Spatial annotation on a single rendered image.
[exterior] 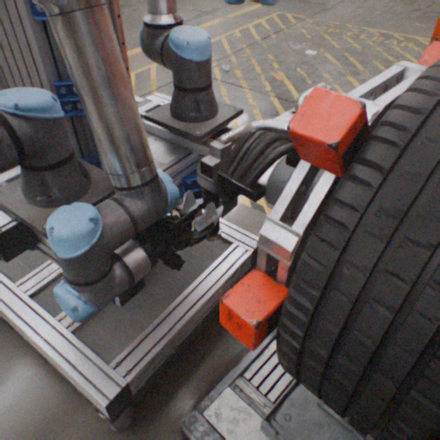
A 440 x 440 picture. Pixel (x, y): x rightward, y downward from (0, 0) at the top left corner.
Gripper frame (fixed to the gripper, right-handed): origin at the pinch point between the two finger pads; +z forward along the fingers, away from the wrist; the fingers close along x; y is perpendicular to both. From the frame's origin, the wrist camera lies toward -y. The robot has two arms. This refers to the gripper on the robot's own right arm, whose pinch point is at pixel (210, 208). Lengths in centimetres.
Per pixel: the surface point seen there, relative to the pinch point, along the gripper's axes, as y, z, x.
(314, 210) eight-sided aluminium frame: 18.0, -6.8, -26.0
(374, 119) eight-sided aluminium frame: 28.0, 4.5, -27.1
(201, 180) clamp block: 8.8, -2.4, 0.2
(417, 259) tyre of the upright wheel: 22.2, -11.7, -40.5
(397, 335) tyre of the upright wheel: 14.7, -16.2, -42.4
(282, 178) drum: 6.2, 11.6, -10.0
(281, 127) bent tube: 17.6, 11.3, -8.5
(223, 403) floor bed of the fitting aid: -75, -6, -8
